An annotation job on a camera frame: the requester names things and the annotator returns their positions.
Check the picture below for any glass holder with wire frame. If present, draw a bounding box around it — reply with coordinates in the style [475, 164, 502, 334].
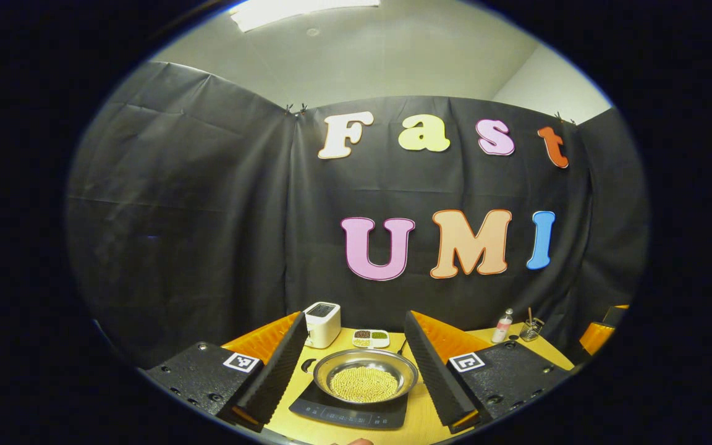
[519, 317, 546, 342]

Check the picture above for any steel pot with black handles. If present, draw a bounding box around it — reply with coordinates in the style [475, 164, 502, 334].
[300, 348, 420, 405]

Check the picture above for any white divided dish of grains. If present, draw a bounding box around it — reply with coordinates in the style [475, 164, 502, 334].
[352, 329, 391, 349]

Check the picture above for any heap of soybeans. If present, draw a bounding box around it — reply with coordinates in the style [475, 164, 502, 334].
[329, 366, 399, 402]

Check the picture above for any black induction cooktop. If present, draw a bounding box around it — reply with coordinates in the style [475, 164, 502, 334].
[289, 365, 409, 431]

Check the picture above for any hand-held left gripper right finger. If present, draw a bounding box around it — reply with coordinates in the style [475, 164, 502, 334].
[404, 310, 573, 434]

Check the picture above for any white toaster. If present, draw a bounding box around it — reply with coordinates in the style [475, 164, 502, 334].
[303, 302, 342, 349]

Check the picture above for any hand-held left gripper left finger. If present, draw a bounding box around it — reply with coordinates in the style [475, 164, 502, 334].
[144, 311, 308, 433]

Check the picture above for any clear bottle with pink label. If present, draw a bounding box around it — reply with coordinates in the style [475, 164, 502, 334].
[491, 308, 515, 344]

